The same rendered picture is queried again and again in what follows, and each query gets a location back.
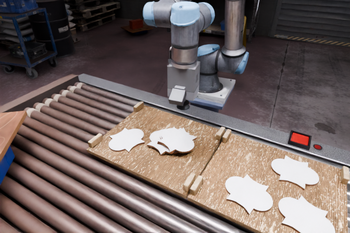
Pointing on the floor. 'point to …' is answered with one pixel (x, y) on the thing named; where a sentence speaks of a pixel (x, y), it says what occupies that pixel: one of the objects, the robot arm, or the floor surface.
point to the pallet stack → (89, 2)
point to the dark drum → (39, 20)
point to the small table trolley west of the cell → (7, 62)
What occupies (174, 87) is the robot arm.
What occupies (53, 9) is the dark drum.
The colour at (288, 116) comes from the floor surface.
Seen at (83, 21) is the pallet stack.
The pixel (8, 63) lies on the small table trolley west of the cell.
